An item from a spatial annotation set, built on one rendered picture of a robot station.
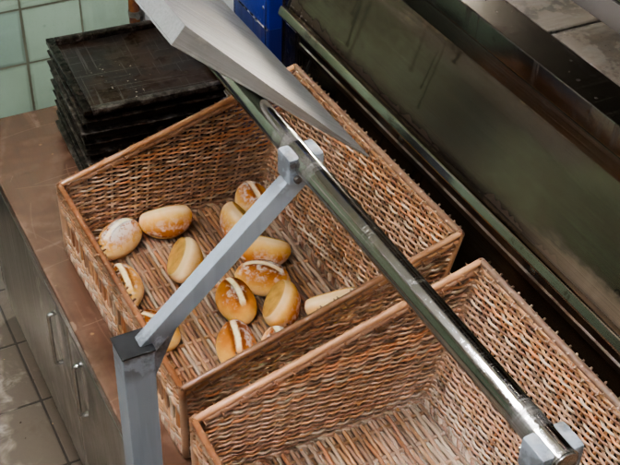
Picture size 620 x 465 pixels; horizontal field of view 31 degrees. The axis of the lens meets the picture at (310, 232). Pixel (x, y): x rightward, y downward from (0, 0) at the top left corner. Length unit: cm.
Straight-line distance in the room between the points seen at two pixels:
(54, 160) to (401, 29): 84
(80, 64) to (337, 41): 56
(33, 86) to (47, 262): 103
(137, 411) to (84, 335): 52
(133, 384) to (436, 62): 69
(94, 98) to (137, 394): 86
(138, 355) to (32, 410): 128
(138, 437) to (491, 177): 61
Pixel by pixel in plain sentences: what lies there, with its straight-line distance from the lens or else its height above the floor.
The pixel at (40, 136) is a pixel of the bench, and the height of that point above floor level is 58.
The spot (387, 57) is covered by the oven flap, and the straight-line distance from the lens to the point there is 183.
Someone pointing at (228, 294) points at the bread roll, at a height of 64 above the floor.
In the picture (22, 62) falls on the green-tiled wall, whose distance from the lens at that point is 300.
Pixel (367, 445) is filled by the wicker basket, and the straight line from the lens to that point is 175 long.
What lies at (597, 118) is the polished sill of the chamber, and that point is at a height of 117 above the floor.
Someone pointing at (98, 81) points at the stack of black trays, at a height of 78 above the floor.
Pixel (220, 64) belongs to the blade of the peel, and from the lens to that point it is 133.
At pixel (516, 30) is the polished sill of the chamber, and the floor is 118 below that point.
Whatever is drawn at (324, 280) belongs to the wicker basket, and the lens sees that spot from 200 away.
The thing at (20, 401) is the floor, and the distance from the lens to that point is 265.
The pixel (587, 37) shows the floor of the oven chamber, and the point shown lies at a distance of 157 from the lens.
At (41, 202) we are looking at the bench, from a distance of 223.
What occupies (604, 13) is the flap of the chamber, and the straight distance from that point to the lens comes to 114.
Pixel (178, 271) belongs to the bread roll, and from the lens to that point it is 195.
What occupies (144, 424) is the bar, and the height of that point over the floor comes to 83.
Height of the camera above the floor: 192
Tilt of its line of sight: 39 degrees down
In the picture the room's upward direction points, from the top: 2 degrees clockwise
